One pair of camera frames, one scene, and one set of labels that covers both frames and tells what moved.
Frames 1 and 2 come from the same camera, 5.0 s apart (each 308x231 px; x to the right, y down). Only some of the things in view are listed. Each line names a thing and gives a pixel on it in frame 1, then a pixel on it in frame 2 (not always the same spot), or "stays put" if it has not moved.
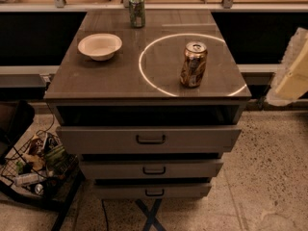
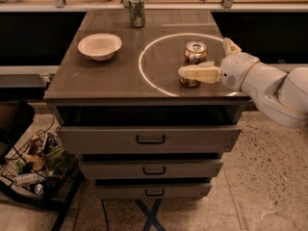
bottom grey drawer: (152, 191) stays put
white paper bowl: (100, 46) stays put
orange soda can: (193, 64) stays put
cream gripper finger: (291, 79) → (235, 65)
